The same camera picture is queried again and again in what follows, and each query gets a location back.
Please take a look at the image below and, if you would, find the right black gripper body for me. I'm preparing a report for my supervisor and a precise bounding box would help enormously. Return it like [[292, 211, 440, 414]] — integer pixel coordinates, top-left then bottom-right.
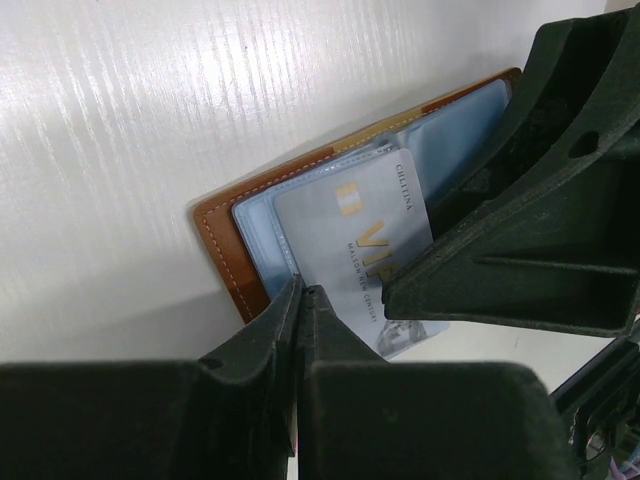
[[551, 322, 639, 479]]

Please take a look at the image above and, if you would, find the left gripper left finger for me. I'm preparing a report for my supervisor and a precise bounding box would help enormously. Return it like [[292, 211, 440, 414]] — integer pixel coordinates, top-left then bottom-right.
[[1, 277, 303, 479]]

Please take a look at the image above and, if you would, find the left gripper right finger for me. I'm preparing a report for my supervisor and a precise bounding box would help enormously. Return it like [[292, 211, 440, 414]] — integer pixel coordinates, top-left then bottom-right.
[[297, 286, 578, 479]]

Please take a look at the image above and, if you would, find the brown leather card holder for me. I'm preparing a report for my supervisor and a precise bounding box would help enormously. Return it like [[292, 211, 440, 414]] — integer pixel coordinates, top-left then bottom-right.
[[192, 67, 524, 326]]

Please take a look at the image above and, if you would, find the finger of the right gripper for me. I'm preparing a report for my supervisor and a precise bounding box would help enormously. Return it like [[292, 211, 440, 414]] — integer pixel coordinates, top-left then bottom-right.
[[382, 9, 639, 337], [428, 11, 625, 239]]

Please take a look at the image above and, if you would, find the silver VIP card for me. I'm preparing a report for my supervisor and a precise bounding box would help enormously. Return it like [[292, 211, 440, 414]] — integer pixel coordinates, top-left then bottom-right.
[[274, 149, 449, 358]]

